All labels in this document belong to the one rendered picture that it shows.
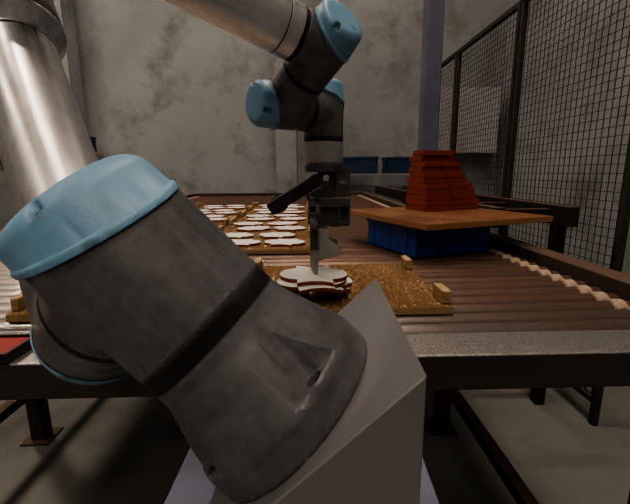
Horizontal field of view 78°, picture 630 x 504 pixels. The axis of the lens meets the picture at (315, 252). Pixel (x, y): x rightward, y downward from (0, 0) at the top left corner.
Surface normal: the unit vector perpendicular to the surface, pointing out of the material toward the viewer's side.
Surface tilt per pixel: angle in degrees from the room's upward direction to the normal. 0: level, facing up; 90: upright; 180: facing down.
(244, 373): 61
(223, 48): 90
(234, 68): 90
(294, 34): 119
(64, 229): 81
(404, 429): 90
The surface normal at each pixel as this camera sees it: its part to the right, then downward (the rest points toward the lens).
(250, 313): 0.53, -0.43
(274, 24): 0.33, 0.63
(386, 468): -0.02, 0.20
